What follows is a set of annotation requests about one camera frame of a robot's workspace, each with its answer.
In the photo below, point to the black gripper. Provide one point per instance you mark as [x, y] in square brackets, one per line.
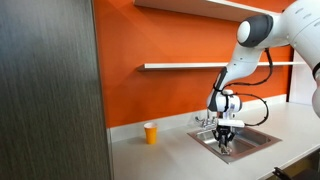
[224, 133]

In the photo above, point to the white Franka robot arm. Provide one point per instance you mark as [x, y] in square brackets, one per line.
[246, 60]

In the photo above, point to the stainless steel sink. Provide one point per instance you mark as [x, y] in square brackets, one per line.
[253, 141]

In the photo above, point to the orange paper cup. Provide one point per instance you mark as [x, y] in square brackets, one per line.
[151, 134]

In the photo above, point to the white backsplash strip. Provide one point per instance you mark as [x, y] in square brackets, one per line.
[140, 130]

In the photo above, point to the dark wood cabinet panel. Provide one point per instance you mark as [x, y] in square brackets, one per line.
[50, 93]

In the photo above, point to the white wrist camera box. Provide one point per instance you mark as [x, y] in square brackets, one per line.
[233, 123]

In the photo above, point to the thin white wall shelf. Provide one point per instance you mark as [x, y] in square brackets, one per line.
[173, 66]

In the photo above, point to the thick white wall shelf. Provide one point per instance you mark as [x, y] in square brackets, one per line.
[200, 8]

